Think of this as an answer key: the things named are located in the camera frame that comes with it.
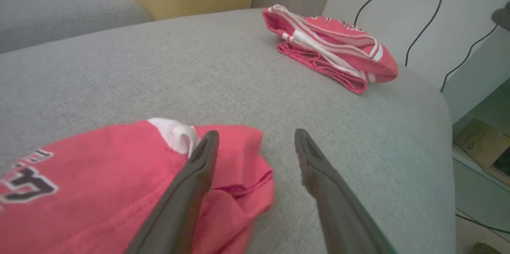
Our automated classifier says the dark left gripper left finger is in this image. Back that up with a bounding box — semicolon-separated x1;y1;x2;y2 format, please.
124;130;220;254

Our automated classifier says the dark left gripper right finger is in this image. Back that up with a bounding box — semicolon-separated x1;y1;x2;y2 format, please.
294;128;396;254

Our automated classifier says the red jersey with white trim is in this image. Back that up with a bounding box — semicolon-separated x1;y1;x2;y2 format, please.
262;4;399;95
0;118;276;254

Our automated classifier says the grey fabric ottoman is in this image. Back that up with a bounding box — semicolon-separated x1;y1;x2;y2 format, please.
0;8;457;254

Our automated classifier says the tan printed box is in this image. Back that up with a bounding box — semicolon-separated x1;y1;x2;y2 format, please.
454;118;510;187

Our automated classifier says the black flat item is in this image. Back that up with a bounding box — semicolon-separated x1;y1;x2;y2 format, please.
491;146;510;177

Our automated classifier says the pale green shelf cabinet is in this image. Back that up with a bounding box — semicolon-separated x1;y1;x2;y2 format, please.
441;27;510;222

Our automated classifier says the grey sofa seat cushion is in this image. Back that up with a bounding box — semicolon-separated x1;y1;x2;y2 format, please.
0;0;153;54

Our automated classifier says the dark grey round device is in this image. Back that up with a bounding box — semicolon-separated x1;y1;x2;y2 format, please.
491;1;510;32

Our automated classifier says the black floor cable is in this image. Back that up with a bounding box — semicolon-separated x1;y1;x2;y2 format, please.
455;212;510;235

